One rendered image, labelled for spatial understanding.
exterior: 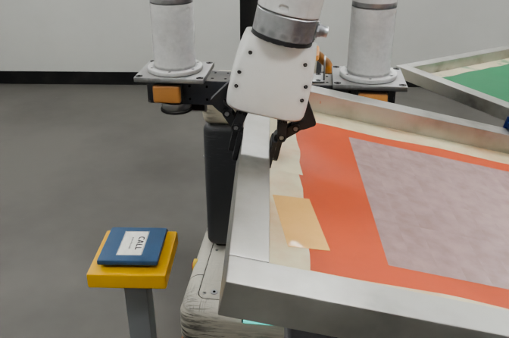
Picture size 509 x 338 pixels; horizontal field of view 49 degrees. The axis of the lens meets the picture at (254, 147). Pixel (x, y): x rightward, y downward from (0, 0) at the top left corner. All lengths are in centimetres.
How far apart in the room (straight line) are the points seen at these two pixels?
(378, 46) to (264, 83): 57
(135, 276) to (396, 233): 44
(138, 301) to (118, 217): 191
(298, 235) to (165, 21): 73
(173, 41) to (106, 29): 353
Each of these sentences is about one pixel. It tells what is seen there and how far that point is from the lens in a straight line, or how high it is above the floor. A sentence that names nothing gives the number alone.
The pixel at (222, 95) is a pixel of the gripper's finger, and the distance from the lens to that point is 70.
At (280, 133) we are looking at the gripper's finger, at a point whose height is 123.
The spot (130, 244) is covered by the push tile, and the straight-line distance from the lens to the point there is 98.
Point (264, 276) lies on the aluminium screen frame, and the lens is 50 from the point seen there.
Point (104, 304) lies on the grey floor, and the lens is 240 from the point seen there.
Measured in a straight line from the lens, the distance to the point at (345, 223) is 68.
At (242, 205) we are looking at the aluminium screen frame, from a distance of 58.
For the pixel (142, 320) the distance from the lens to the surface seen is 106.
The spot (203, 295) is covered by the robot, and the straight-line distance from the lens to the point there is 194.
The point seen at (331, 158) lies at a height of 116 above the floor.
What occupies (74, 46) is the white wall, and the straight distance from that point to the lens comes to 489.
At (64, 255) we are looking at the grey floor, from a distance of 273.
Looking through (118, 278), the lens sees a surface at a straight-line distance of 95.
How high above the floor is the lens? 152
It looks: 25 degrees down
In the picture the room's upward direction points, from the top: straight up
